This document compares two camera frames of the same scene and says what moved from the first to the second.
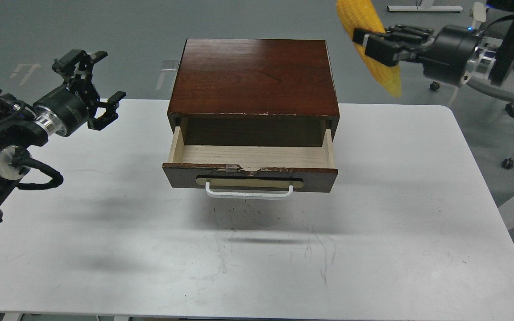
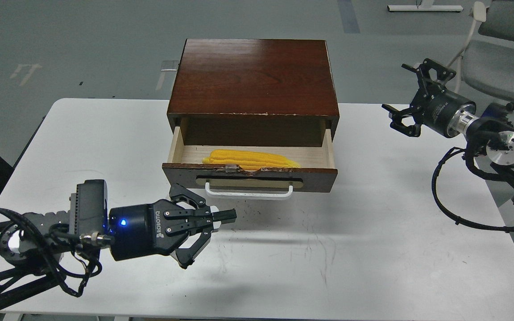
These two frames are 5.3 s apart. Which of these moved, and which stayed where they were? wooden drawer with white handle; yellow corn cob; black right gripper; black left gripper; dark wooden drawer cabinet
Moved: yellow corn cob; black right gripper; black left gripper
Stayed: wooden drawer with white handle; dark wooden drawer cabinet
